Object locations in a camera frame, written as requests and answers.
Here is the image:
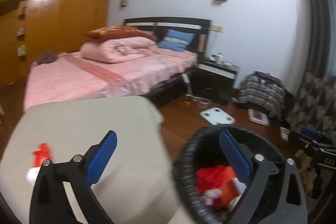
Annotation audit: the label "brown patterned pillow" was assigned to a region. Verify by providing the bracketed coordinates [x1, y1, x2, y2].
[87, 26, 158, 43]

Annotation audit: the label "grey cloth item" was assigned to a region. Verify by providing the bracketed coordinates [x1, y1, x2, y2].
[37, 49, 58, 64]

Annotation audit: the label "bed with pink sheet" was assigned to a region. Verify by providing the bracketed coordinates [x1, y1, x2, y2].
[23, 47, 199, 111]

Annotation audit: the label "beige tablecloth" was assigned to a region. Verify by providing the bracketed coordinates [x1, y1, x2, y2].
[0, 97, 184, 224]

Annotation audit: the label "dark wooden headboard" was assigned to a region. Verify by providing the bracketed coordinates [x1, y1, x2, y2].
[123, 17, 212, 59]

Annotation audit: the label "floral patterned armchair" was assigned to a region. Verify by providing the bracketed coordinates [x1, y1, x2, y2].
[286, 72, 336, 132]

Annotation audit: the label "dark grey curtain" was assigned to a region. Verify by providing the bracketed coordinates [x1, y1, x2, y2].
[297, 0, 336, 83]

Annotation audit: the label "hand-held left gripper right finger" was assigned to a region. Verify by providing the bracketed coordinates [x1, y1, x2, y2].
[219, 129, 308, 224]

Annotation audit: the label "dark nightstand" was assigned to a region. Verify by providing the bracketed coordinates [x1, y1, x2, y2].
[190, 60, 239, 106]

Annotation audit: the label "red santa hats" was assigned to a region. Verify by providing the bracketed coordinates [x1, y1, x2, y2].
[196, 165, 237, 195]

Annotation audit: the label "large blue pillow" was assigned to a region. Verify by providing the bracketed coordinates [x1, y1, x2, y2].
[157, 29, 196, 52]

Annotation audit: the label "white cable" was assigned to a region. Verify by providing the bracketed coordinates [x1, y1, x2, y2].
[185, 94, 213, 106]

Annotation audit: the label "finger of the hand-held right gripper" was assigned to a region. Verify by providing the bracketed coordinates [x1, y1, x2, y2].
[289, 131, 336, 153]
[301, 126, 334, 141]

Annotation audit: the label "black trash bin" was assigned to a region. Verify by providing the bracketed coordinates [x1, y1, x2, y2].
[173, 125, 307, 224]

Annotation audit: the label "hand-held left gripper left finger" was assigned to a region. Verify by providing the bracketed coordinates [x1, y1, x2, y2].
[28, 130, 118, 224]

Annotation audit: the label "plaid clothes pile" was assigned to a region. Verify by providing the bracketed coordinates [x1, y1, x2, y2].
[238, 72, 286, 119]

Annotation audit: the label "pink folded quilt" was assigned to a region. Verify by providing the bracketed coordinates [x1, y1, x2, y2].
[80, 38, 158, 63]

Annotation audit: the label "wooden wardrobe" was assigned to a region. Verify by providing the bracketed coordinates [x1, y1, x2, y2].
[0, 0, 113, 88]

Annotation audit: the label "white bathroom scale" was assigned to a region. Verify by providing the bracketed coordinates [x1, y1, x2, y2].
[199, 107, 235, 125]

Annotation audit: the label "picture frame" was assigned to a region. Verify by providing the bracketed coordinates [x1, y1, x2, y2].
[248, 109, 271, 126]

